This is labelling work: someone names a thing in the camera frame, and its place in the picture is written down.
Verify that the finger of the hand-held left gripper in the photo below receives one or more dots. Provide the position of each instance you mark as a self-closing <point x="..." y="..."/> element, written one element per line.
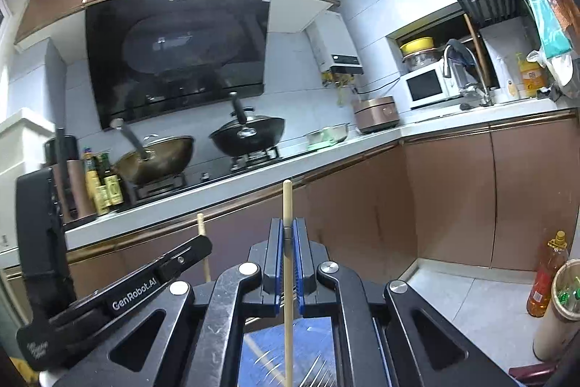
<point x="190" y="253"/>

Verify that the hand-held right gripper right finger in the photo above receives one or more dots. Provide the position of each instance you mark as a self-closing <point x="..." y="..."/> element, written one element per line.
<point x="299" y="269"/>

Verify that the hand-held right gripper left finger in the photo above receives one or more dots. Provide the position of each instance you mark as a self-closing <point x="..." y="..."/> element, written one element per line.
<point x="277" y="269"/>

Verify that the wooden chopstick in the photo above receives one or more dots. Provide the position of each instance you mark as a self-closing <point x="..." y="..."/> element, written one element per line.
<point x="287" y="205"/>
<point x="201" y="226"/>

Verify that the brown knife block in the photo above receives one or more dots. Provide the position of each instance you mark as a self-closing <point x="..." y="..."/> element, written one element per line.
<point x="75" y="187"/>

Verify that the yellow label sauce bottle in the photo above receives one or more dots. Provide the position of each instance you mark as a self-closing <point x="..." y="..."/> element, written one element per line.
<point x="96" y="187"/>

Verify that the black gas stove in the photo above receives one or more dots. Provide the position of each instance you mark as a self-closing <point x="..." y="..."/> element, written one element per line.
<point x="213" y="176"/>

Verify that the blue table mat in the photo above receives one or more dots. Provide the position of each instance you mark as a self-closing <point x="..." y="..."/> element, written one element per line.
<point x="267" y="350"/>

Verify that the green glass sauce bottle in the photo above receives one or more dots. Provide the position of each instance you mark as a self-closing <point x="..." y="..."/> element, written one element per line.
<point x="113" y="190"/>

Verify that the white side cabinet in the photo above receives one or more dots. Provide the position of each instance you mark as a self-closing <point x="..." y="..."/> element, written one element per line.
<point x="22" y="151"/>

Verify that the bronze wok with lid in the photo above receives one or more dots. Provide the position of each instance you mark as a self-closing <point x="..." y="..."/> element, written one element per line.
<point x="158" y="158"/>

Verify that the black wok with lid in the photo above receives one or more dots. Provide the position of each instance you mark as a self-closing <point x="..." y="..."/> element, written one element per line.
<point x="247" y="137"/>

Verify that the steel bowl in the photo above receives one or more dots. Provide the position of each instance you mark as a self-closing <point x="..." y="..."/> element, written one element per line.
<point x="328" y="133"/>

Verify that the brown base cabinets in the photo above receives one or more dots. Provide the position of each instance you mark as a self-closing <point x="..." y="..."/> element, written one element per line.
<point x="453" y="196"/>

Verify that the black glass range hood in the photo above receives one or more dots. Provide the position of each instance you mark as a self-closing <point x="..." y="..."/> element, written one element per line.
<point x="181" y="65"/>

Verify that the white microwave oven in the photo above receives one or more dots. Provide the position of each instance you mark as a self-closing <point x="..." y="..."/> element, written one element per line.
<point x="426" y="85"/>

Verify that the white water heater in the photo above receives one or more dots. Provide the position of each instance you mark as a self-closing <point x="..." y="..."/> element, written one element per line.
<point x="335" y="42"/>

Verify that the glass jar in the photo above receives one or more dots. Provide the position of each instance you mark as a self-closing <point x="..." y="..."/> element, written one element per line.
<point x="419" y="59"/>

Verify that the orange cooking oil bottle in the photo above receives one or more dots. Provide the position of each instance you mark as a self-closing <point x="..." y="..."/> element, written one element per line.
<point x="543" y="282"/>

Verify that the chrome faucet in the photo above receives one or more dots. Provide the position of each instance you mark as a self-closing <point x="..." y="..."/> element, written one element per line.
<point x="473" y="87"/>

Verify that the dark red stool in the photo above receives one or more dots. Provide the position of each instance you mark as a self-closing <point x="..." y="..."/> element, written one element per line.
<point x="532" y="375"/>

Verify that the beige trash can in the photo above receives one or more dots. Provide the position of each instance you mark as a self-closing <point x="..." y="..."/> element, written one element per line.
<point x="555" y="323"/>

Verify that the wooden stick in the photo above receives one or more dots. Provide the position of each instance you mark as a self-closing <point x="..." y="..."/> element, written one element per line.
<point x="478" y="56"/>

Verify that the yellow detergent bottle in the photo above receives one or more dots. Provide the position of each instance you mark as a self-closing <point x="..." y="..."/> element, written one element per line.
<point x="531" y="76"/>

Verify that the white plastic bag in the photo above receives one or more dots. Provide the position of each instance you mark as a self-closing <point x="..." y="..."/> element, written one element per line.
<point x="564" y="69"/>

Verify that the teal towel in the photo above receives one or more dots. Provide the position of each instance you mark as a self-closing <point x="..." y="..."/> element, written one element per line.
<point x="546" y="19"/>

